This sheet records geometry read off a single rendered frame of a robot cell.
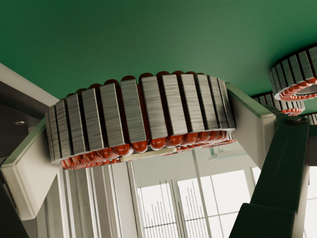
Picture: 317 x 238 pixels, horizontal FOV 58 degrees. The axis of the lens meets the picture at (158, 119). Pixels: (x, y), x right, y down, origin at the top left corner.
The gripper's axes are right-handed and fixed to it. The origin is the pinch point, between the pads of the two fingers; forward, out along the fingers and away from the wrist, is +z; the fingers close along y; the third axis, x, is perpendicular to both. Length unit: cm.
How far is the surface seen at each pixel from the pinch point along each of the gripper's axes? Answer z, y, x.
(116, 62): 7.9, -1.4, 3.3
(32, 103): 12.1, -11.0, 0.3
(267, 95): 24.8, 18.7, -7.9
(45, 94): 12.6, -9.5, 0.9
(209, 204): 508, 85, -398
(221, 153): 255, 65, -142
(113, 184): 27.0, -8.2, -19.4
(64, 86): 10.8, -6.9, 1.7
